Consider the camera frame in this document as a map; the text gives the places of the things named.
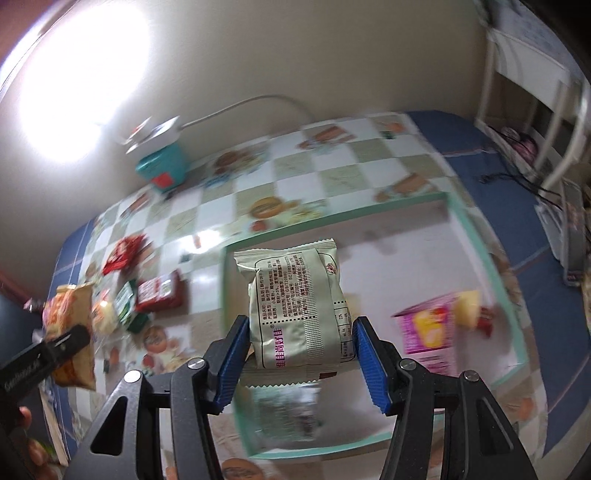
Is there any checkered printed tablecloth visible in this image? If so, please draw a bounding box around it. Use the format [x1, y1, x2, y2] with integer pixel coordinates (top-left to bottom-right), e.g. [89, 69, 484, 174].
[39, 110, 573, 480]

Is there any maroon snack packet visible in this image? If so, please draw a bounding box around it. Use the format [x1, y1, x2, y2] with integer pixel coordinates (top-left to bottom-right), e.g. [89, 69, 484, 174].
[135, 271, 188, 313]

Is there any white chair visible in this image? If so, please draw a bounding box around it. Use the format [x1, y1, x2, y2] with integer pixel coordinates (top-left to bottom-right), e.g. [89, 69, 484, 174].
[475, 25, 591, 195]

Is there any person's left hand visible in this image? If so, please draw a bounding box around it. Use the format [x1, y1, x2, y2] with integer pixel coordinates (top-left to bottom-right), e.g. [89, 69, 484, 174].
[16, 405, 54, 469]

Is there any white power strip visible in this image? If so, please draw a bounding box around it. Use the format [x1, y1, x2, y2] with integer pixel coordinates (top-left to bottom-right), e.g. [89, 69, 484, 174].
[115, 115, 183, 153]

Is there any small green snack packet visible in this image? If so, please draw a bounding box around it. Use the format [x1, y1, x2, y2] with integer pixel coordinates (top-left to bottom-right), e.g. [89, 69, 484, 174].
[115, 281, 151, 334]

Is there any small teal box red label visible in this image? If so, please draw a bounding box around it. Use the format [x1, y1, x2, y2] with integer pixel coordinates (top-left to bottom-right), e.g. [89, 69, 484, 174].
[135, 142, 189, 195]

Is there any orange snack bag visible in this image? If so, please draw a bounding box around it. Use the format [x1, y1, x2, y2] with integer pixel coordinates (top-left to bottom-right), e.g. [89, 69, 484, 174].
[42, 282, 99, 392]

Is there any pink round object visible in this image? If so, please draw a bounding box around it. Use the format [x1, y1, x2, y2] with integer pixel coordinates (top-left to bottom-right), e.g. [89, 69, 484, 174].
[505, 128, 540, 163]

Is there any teal cardboard tray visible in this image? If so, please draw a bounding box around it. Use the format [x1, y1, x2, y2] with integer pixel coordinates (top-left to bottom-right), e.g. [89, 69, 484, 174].
[222, 191, 529, 460]

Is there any red triangular snack packet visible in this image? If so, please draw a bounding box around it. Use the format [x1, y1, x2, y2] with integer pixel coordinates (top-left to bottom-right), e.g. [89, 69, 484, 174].
[102, 234, 147, 277]

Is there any pale beige cracker packet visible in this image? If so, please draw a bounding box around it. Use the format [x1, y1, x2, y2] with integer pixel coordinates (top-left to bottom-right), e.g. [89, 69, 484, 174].
[233, 239, 356, 387]

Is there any pink snack packet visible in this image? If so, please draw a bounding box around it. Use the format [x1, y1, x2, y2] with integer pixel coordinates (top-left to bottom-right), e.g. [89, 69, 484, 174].
[392, 292, 465, 377]

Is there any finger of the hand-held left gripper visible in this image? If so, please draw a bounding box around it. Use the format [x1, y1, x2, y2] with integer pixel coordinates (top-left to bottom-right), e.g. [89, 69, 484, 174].
[39, 324, 92, 370]

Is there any black cable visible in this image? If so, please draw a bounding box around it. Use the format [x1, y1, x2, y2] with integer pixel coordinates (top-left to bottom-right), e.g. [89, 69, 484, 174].
[478, 171, 564, 204]

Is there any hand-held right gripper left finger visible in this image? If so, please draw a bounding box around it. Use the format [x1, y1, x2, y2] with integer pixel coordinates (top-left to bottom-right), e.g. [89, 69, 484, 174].
[65, 315, 252, 480]

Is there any white phone stand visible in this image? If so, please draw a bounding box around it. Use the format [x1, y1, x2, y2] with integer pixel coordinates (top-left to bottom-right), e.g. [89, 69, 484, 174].
[536, 198, 566, 264]

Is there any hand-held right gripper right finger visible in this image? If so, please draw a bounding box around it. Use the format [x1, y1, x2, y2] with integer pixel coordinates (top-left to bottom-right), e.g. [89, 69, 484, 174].
[352, 316, 539, 480]

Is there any small red candy packet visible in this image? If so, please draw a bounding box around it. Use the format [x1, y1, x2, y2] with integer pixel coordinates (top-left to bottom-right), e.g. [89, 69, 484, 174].
[478, 305, 498, 334]

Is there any white power cable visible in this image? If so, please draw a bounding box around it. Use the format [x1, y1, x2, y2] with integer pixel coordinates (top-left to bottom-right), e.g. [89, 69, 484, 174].
[180, 95, 315, 130]

